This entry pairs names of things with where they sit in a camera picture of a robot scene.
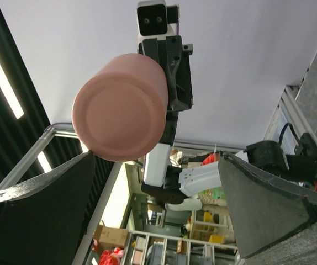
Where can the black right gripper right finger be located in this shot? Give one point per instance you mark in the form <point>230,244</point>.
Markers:
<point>274,220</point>

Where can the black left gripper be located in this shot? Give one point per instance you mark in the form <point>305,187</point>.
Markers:
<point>173,57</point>

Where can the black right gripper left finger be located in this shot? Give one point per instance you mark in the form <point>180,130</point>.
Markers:
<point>41,218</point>

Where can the pink plastic cup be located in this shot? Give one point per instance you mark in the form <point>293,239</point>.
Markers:
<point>120,113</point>

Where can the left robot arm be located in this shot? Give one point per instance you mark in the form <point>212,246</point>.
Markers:
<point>161,180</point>

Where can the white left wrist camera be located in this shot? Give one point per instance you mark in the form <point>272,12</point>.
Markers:
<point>155,19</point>

